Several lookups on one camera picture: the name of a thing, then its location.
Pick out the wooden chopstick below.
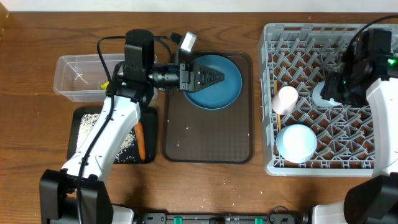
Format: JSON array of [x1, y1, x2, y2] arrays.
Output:
[[274, 80, 282, 131]]

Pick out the pink cup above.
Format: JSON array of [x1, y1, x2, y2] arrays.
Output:
[[272, 86, 299, 115]]

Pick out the dark blue plate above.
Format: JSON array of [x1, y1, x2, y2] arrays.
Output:
[[184, 55, 243, 110]]

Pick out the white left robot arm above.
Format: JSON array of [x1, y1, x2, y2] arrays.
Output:
[[39, 29, 224, 223]]

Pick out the light blue cup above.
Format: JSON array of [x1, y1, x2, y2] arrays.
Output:
[[312, 81, 341, 108]]

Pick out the light blue bowl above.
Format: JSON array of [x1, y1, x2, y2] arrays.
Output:
[[275, 124, 318, 163]]

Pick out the clear plastic bin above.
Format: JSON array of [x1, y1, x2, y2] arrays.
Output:
[[53, 53, 159, 103]]

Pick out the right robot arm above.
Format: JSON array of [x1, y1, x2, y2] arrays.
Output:
[[310, 29, 397, 223]]

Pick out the yellow foil snack wrapper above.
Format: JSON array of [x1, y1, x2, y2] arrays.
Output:
[[100, 82, 109, 90]]

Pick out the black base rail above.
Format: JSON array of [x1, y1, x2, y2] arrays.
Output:
[[133, 206, 312, 224]]

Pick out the grey dishwasher rack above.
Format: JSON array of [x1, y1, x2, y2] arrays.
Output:
[[258, 23, 375, 177]]

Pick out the brown serving tray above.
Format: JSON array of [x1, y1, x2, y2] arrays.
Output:
[[162, 51, 254, 164]]

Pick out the orange carrot piece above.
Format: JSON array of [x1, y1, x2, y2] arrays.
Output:
[[134, 122, 146, 161]]

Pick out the spilled rice grains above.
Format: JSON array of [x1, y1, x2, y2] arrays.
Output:
[[75, 114, 141, 164]]

